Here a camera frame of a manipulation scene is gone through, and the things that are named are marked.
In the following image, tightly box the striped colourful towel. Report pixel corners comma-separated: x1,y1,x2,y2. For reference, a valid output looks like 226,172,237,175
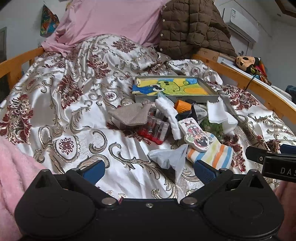
187,132,233,170

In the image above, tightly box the grey blue cloth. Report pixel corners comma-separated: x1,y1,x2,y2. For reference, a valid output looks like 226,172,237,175
147,144,189,183

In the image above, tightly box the cartoon printed plush pad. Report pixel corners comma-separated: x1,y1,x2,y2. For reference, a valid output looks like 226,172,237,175
178,118,213,152

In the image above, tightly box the white cloth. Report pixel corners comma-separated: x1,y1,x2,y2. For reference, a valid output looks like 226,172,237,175
207,99,238,134

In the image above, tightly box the black fabric pouch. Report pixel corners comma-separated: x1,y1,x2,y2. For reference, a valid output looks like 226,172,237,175
176,99,203,124

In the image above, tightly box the grey linen drawstring pouch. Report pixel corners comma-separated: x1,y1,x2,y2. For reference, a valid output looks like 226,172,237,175
108,102,151,129

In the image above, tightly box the orange silicone cup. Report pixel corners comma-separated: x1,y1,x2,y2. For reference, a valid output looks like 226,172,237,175
174,99,192,113

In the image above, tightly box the white fluffy sock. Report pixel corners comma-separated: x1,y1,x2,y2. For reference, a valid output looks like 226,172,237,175
154,97,182,141

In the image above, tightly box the metal tray with frog picture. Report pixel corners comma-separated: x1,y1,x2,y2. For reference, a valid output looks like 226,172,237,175
132,76,218,103

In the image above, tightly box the person's right hand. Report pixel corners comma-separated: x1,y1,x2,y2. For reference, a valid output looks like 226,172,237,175
274,181,296,240

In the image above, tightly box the bag of green beads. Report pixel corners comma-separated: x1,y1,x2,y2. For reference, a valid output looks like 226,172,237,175
200,117,224,141

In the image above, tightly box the floral satin bedspread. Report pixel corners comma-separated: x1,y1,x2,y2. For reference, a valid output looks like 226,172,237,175
1,34,295,199

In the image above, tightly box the pink fluffy blanket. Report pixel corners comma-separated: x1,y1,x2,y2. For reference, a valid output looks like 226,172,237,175
0,137,44,240

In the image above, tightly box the red rack of vials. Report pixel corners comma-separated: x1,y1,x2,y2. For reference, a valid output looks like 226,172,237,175
137,106,171,145

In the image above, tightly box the plush doll head toy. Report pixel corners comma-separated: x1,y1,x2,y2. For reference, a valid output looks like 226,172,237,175
236,56,271,86

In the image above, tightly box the white air conditioner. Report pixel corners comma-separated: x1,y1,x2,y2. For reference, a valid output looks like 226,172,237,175
223,8,259,43

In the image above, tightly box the brown quilted jacket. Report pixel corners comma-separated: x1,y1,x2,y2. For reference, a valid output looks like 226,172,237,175
159,0,237,60

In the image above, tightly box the pink hanging sheet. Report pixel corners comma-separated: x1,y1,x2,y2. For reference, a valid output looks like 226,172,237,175
41,1,166,56

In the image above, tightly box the colourful kite poster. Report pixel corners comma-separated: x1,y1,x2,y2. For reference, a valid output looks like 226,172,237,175
40,4,60,38

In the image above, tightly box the wooden bed frame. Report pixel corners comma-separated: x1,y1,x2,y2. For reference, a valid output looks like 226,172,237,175
1,47,295,124

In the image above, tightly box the black cable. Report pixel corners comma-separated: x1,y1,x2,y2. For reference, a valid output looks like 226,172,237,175
244,69,258,91

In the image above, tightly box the dark wall panel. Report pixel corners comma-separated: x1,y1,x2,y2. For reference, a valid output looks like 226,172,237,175
0,27,7,62

